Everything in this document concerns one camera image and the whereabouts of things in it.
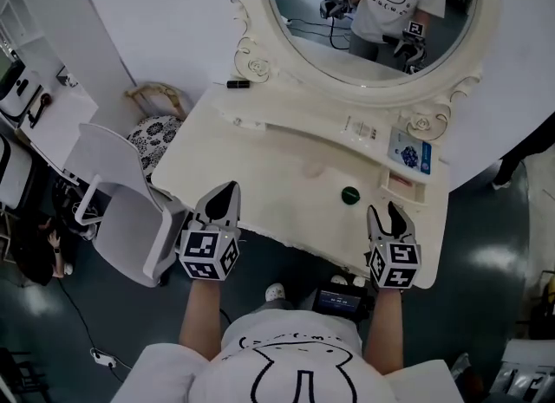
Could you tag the white bookshelf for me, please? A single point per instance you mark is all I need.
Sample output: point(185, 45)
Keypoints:
point(17, 15)

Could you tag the person's right forearm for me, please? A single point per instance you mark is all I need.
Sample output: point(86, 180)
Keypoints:
point(382, 332)

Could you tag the blue facial mask packet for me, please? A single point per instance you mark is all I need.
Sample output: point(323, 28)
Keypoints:
point(409, 152)

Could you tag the person's left forearm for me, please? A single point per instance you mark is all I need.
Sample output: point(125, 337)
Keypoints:
point(201, 319)

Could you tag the white vanity dressing table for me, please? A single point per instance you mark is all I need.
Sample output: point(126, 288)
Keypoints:
point(243, 167)

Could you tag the white desk cabinet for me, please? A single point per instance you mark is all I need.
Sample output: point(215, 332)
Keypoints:
point(65, 119)

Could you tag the oval white-framed mirror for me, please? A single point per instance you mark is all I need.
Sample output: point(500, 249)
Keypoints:
point(368, 59)

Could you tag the white power strip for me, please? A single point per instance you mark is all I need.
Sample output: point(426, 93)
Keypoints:
point(103, 357)

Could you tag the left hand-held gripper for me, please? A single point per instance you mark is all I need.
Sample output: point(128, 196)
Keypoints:
point(199, 249)

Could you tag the black lipstick tube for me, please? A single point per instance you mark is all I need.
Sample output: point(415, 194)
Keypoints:
point(238, 84)

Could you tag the person's left white shoe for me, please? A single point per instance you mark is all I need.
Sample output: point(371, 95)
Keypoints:
point(275, 292)

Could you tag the white printed packet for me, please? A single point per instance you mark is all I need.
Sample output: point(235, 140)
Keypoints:
point(361, 127)

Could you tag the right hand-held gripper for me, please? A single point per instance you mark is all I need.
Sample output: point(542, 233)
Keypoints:
point(403, 262)

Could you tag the floral cushioned stool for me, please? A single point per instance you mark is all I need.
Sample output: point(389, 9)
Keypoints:
point(154, 137)

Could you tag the white black robot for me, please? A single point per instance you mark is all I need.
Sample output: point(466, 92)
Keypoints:
point(19, 93)
point(13, 171)

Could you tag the person's white printed T-shirt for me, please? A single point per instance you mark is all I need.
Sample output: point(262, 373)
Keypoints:
point(286, 366)

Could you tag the person's grey trousers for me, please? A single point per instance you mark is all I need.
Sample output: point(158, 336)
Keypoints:
point(275, 306)

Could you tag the black hair dryer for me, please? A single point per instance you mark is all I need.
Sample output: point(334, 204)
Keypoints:
point(39, 108)

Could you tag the small dark green jar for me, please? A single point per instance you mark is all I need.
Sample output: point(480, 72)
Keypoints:
point(350, 195)

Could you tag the white grey office chair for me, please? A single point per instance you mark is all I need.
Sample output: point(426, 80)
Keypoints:
point(130, 219)

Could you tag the pink pen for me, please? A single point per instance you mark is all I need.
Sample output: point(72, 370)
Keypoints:
point(401, 180)

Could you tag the black display device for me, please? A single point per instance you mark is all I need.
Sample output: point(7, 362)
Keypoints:
point(340, 299)

